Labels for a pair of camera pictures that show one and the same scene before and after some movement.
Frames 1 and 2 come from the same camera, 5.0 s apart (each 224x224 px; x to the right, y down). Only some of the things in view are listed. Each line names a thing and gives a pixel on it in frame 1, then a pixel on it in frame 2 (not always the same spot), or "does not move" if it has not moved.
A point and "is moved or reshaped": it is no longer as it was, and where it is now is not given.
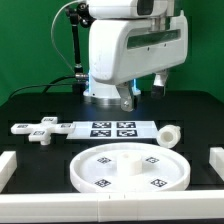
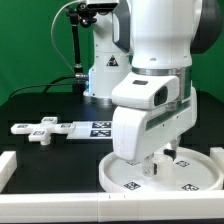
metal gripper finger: [127, 97] -> [149, 168]
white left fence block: [8, 165] does not move
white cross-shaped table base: [42, 132] does not move
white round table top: [130, 167] is moved or reshaped
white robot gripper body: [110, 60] -> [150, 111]
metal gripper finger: [159, 84] -> [172, 151]
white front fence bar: [67, 208] does not move
